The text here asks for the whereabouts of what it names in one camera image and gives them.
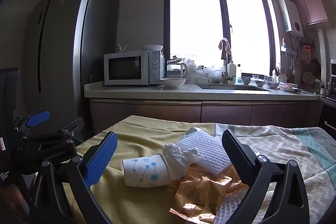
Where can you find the kitchen counter cabinet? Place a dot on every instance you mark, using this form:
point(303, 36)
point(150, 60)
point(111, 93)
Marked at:
point(183, 108)

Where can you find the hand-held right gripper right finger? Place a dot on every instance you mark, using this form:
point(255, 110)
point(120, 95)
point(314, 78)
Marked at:
point(236, 158)

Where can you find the large white bowl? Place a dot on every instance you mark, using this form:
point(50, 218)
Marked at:
point(172, 83)

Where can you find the crumpled white tissue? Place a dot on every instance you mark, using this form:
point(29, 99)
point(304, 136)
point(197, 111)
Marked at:
point(174, 161)

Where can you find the white water heater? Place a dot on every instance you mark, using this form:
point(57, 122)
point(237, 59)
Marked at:
point(290, 16)

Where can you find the small white ornament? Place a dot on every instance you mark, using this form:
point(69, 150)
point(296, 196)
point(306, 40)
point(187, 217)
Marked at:
point(122, 48)

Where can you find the white patterned cloth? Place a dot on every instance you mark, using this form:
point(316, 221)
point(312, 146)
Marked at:
point(288, 140)

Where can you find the wall utensil rack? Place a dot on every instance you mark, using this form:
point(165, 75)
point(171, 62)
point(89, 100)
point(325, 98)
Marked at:
point(288, 49)

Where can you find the glass kettle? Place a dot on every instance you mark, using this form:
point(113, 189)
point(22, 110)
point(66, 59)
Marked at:
point(176, 69)

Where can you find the white dotted utensil holder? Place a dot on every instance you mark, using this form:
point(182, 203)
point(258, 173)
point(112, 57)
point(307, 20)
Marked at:
point(282, 79)

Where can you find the yellow tablecloth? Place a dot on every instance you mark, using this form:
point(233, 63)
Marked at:
point(147, 134)

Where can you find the grey refrigerator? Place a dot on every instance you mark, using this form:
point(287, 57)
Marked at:
point(65, 43)

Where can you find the brown rag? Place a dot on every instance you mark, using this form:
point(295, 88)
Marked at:
point(224, 47)

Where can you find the brown wall cabinet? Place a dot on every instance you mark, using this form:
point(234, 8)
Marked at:
point(312, 6)

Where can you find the metal kitchen faucet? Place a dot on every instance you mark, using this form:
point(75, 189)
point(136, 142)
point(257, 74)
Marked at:
point(226, 74)

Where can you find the hanging kitchen strainers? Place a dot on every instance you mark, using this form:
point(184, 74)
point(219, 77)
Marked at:
point(311, 66)

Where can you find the white pump bottle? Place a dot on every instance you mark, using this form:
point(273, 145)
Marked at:
point(231, 71)

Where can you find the white microwave oven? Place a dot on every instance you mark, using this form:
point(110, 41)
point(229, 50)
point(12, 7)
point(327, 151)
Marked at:
point(126, 69)

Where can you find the white blue-dotted paper cup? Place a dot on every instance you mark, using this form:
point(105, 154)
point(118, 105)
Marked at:
point(143, 170)

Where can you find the gold foil wrapper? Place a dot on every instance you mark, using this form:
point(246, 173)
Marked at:
point(199, 192)

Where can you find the shallow white bowl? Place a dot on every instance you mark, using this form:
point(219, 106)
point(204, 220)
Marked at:
point(152, 47)

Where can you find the kitchen sink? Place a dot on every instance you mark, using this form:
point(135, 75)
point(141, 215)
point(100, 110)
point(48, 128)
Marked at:
point(236, 87)

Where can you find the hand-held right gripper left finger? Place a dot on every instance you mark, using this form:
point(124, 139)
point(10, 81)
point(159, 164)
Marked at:
point(103, 158)

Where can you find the small blue-patterned bowl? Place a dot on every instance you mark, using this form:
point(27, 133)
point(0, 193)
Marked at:
point(260, 83)
point(246, 81)
point(272, 85)
point(255, 76)

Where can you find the dark-framed window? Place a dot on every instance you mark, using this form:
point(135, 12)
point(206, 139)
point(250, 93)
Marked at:
point(194, 24)

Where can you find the white quilted packet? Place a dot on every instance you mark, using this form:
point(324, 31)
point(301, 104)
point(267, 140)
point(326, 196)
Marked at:
point(203, 150)
point(228, 208)

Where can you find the plate of food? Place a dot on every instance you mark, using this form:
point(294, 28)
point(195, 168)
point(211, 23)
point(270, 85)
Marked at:
point(288, 88)

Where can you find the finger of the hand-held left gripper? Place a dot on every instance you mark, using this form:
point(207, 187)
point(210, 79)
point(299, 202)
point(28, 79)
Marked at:
point(71, 127)
point(38, 119)

